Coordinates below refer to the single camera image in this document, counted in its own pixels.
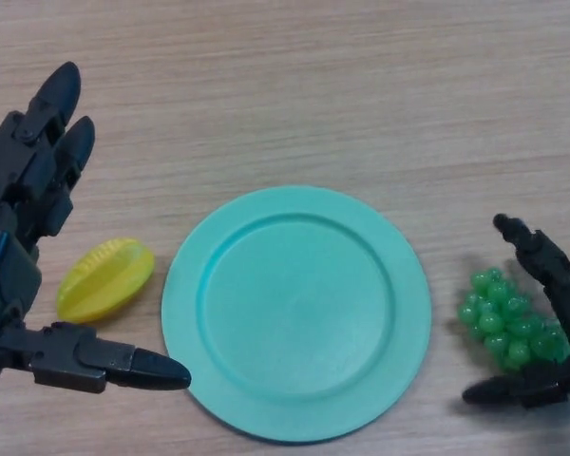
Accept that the green grapes bunch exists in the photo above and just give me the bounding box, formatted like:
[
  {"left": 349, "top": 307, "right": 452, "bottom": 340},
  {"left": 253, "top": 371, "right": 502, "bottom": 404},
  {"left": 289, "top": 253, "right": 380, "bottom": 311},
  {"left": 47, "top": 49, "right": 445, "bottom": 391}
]
[{"left": 457, "top": 267, "right": 570, "bottom": 373}]

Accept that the yellow starfruit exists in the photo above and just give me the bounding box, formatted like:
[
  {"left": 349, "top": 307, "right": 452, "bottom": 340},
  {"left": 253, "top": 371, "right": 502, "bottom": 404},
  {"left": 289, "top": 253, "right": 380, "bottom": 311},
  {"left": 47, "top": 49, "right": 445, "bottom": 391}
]
[{"left": 56, "top": 237, "right": 156, "bottom": 326}]

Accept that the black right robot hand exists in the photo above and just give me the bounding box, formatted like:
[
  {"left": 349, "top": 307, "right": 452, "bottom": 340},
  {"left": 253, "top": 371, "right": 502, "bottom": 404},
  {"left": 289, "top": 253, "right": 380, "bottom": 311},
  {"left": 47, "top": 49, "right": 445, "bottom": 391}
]
[{"left": 461, "top": 213, "right": 570, "bottom": 409}]

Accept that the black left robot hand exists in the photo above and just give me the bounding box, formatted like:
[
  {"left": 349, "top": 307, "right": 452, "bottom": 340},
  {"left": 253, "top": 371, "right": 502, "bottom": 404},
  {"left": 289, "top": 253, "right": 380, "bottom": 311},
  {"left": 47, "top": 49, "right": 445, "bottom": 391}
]
[{"left": 0, "top": 61, "right": 193, "bottom": 395}]

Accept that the green round plate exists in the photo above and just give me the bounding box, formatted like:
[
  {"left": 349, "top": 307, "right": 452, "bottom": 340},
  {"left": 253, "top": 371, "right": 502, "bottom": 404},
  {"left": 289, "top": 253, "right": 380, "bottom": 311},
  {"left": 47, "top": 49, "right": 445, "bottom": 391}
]
[{"left": 161, "top": 185, "right": 432, "bottom": 432}]

